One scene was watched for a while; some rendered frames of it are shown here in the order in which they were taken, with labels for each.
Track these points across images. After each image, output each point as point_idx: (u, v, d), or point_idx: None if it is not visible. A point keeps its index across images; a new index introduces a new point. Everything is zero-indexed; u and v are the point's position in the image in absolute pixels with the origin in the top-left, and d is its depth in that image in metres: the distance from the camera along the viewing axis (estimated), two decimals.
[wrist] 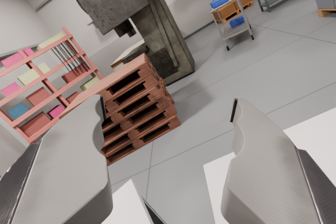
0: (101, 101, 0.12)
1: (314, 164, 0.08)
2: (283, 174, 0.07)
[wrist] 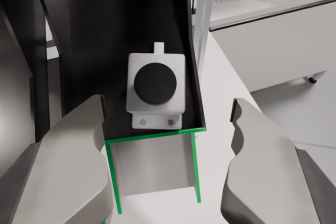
0: (101, 101, 0.12)
1: (314, 164, 0.08)
2: (282, 174, 0.07)
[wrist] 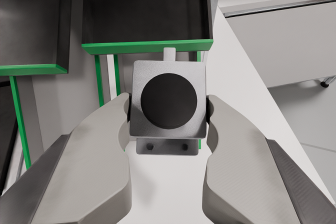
0: (129, 100, 0.12)
1: (283, 152, 0.08)
2: (257, 165, 0.07)
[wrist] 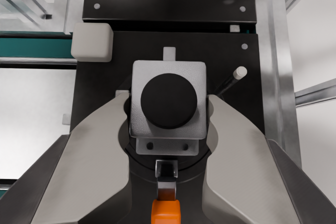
0: (129, 100, 0.12)
1: (283, 152, 0.08)
2: (257, 165, 0.07)
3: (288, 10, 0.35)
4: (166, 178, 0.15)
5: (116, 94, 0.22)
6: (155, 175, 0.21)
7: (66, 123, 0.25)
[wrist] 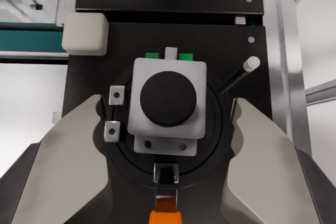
0: (101, 101, 0.12)
1: (314, 164, 0.08)
2: (282, 174, 0.07)
3: (296, 3, 0.33)
4: (165, 186, 0.13)
5: (111, 90, 0.20)
6: (154, 180, 0.19)
7: (56, 122, 0.23)
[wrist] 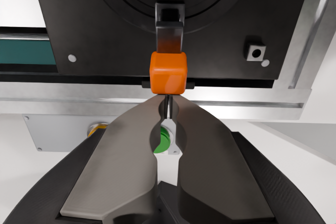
0: (165, 101, 0.12)
1: (247, 142, 0.09)
2: (226, 159, 0.08)
3: None
4: (168, 23, 0.10)
5: None
6: (155, 24, 0.16)
7: None
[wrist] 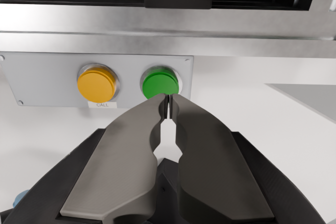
0: (165, 101, 0.12)
1: (247, 142, 0.09)
2: (226, 159, 0.08)
3: None
4: None
5: None
6: None
7: None
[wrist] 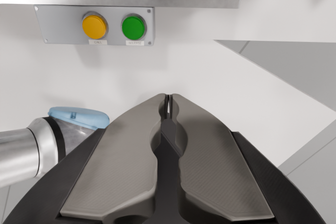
0: (165, 101, 0.12)
1: (247, 142, 0.09)
2: (226, 159, 0.08)
3: None
4: None
5: None
6: None
7: None
